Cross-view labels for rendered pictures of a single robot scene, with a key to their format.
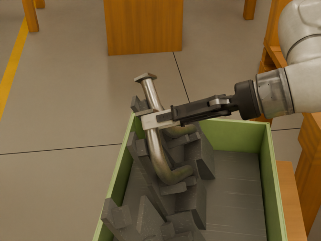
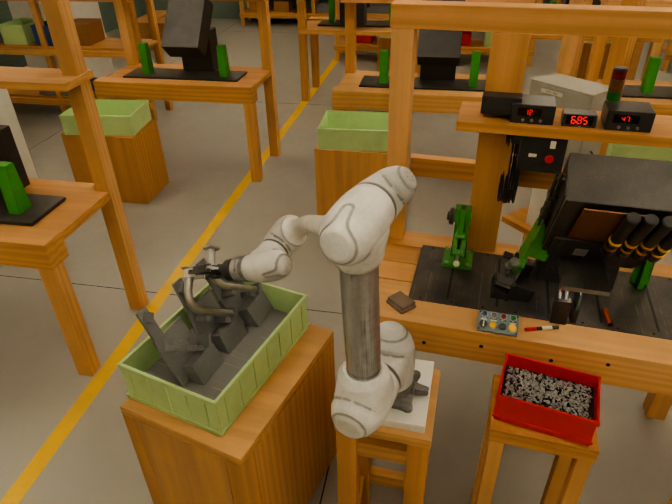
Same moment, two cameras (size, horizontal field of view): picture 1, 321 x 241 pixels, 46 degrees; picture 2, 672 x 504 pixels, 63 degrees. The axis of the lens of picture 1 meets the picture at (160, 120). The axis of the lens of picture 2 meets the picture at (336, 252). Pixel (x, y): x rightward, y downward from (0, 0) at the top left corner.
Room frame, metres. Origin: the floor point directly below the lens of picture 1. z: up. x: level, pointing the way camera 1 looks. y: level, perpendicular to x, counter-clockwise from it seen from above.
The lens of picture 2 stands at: (-0.72, -1.02, 2.32)
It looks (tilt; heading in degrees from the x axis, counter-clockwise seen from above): 34 degrees down; 19
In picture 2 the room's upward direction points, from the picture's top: 1 degrees counter-clockwise
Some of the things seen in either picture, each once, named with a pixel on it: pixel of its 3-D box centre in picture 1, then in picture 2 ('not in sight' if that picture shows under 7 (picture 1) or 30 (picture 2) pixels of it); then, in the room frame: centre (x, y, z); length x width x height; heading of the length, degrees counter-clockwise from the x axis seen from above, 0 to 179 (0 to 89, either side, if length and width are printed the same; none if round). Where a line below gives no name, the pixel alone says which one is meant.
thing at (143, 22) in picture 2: not in sight; (165, 29); (8.24, 5.31, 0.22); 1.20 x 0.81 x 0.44; 11
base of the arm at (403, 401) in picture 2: not in sight; (395, 383); (0.57, -0.76, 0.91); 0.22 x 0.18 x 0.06; 91
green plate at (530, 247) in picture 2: not in sight; (540, 239); (1.22, -1.17, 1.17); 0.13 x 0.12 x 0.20; 93
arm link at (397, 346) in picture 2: not in sight; (389, 354); (0.56, -0.74, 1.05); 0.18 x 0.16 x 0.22; 171
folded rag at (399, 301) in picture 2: not in sight; (401, 302); (1.00, -0.68, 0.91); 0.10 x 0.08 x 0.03; 53
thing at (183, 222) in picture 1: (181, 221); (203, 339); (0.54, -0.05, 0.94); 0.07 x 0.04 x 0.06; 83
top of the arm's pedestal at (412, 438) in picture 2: not in sight; (389, 398); (0.57, -0.74, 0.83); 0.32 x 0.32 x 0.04; 5
